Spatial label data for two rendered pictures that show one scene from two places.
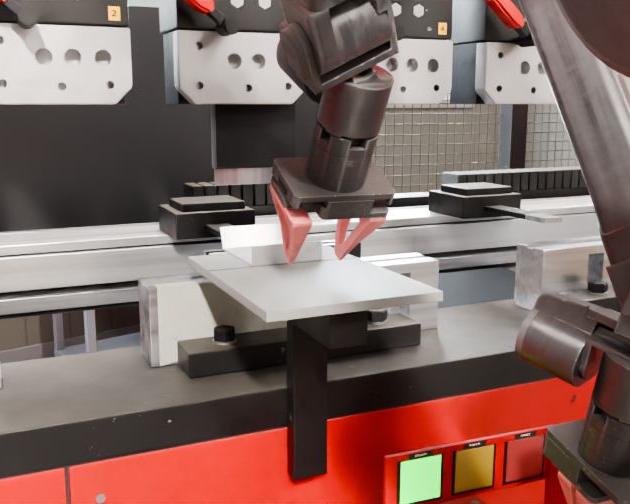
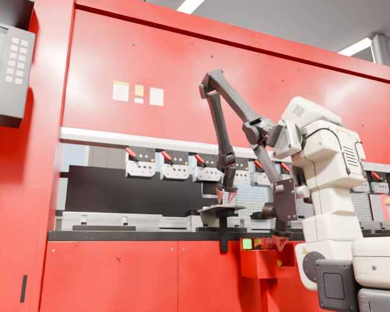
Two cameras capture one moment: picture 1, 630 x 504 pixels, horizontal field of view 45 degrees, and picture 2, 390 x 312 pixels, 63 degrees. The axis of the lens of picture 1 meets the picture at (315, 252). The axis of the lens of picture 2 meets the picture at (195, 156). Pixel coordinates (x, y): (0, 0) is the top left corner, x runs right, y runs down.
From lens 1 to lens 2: 104 cm
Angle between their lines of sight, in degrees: 27
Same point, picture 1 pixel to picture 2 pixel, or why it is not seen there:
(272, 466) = (216, 249)
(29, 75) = (171, 173)
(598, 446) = (277, 225)
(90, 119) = (166, 197)
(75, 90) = (179, 176)
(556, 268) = not seen: hidden behind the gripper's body
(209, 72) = (202, 174)
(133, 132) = (176, 201)
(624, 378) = not seen: hidden behind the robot
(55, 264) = (164, 221)
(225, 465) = (207, 247)
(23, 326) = not seen: hidden behind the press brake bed
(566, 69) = (265, 166)
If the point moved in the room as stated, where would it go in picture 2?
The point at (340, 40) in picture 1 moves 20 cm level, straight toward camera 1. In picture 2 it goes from (228, 159) to (228, 147)
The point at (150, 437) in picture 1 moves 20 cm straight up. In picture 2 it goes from (193, 238) to (192, 199)
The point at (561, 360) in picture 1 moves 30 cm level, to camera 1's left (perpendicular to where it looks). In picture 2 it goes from (268, 212) to (207, 212)
